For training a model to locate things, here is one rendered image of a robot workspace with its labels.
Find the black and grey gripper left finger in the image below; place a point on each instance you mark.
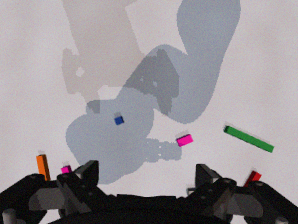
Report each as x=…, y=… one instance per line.
x=16, y=201

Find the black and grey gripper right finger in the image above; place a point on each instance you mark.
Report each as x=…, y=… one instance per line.
x=243, y=201

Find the small blue block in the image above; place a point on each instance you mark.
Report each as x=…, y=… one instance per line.
x=119, y=120

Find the small magenta block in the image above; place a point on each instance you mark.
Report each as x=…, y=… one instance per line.
x=66, y=169
x=184, y=140

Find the green rod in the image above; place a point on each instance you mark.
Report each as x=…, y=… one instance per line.
x=247, y=138

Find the orange rod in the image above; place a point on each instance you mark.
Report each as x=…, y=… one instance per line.
x=43, y=166

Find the red rod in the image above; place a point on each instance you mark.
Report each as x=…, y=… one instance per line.
x=253, y=176

